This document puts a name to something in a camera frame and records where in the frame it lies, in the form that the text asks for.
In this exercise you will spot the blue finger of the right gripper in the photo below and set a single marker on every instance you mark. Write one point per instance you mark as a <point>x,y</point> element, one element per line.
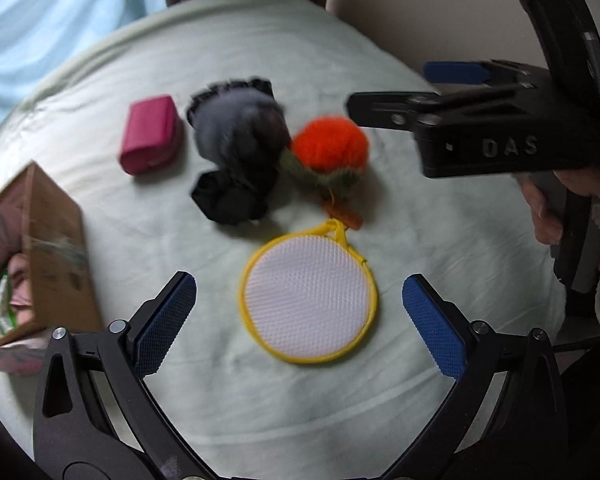
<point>400,111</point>
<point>458,73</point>

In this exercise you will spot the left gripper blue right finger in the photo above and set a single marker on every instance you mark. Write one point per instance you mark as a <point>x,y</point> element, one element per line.
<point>500,416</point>

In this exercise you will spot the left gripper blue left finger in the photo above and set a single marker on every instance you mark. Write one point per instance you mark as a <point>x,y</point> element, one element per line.
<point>94,416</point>

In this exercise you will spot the orange green fluffy pompom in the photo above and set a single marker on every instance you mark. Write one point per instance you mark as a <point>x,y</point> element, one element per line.
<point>330,156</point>

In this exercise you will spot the grey fluffy soft toy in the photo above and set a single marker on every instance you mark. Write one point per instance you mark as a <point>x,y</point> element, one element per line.
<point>236,120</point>

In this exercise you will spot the black sock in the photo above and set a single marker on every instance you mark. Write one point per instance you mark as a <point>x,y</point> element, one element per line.
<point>227,198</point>

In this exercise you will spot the yellow rimmed white mesh pad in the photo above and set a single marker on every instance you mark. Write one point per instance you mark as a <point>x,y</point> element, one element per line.
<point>308,297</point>

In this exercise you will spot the pink soft pouch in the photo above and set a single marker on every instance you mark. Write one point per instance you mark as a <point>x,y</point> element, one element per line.
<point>152,135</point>

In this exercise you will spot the person's right hand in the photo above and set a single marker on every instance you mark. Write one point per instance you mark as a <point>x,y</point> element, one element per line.
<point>565,209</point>

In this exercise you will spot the cardboard box with pink lining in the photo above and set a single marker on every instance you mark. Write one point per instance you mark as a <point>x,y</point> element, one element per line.
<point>45,279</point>

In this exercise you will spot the pale green bed sheet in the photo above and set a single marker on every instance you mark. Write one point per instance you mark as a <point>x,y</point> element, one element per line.
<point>246,413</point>

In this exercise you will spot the light blue hanging cloth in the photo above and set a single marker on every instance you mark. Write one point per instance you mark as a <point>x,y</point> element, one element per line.
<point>37,36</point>

